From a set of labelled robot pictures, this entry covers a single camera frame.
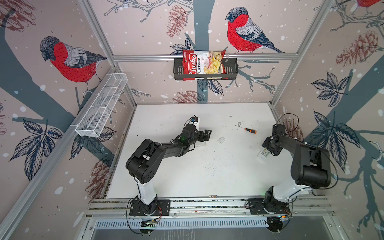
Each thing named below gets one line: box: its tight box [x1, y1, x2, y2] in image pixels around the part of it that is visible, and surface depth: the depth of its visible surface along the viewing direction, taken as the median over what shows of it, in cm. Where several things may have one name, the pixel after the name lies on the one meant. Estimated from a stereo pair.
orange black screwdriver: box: [237, 126, 258, 134], surface depth 105 cm
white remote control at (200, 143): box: [195, 140, 206, 147], surface depth 85 cm
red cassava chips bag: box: [182, 50, 228, 81], surface depth 89 cm
